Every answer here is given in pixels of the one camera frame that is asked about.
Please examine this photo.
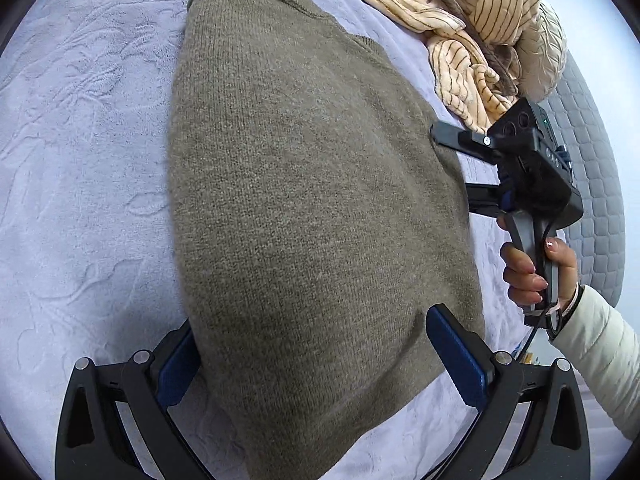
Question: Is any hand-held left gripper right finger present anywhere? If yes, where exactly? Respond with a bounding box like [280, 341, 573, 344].
[425, 304, 588, 480]

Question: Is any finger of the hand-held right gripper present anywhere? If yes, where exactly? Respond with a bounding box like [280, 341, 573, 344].
[431, 121, 496, 163]
[465, 182, 512, 217]

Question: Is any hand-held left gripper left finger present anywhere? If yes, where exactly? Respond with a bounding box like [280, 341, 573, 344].
[55, 317, 211, 480]

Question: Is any olive knit sweater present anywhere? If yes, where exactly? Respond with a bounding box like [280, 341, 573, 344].
[167, 0, 486, 480]

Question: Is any person's right forearm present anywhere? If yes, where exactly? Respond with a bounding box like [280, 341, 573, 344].
[550, 282, 638, 441]

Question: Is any person's right hand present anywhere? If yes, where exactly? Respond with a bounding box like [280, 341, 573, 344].
[497, 215, 581, 312]

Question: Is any grey quilted mattress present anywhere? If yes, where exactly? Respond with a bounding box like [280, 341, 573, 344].
[542, 55, 628, 306]

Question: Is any brown cloth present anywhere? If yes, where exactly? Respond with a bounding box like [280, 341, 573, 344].
[425, 0, 521, 96]

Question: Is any cream quilted pillow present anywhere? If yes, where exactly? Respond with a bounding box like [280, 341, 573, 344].
[515, 0, 568, 103]

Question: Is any black wrist band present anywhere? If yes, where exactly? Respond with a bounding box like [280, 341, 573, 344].
[547, 282, 584, 342]

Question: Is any lavender textured blanket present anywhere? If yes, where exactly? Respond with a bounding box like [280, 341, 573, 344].
[0, 0, 621, 480]

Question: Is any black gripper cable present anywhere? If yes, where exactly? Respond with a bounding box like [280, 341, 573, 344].
[519, 302, 558, 363]

